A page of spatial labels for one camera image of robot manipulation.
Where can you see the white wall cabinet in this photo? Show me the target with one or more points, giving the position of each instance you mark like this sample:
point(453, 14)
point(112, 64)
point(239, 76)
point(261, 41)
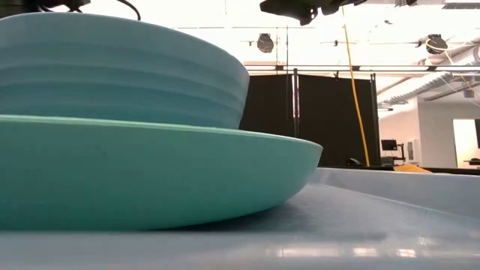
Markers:
point(414, 150)

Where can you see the teal round plate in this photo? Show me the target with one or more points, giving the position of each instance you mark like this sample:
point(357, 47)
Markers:
point(150, 176)

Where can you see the blue plastic tray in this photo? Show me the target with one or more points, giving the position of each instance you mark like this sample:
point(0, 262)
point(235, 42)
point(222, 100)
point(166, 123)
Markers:
point(375, 225)

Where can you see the ceiling track rail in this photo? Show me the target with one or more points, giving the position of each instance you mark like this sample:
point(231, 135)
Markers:
point(393, 68)

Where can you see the mustard yellow cloth napkin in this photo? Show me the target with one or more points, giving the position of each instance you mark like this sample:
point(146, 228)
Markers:
point(412, 169)

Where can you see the black partition screen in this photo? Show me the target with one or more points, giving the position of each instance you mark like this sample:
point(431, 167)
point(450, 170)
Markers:
point(330, 120)

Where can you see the small black monitor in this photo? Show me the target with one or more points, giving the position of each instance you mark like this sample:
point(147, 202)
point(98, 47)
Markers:
point(389, 144)

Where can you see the blue ribbed bowl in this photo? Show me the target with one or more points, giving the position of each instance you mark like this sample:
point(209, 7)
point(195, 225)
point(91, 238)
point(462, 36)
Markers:
point(112, 75)

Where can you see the black aluminium table frame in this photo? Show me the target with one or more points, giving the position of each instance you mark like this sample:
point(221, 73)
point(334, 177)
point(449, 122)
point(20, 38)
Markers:
point(457, 170)

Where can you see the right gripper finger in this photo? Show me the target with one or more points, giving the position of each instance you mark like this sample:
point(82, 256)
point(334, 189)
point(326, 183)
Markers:
point(292, 9)

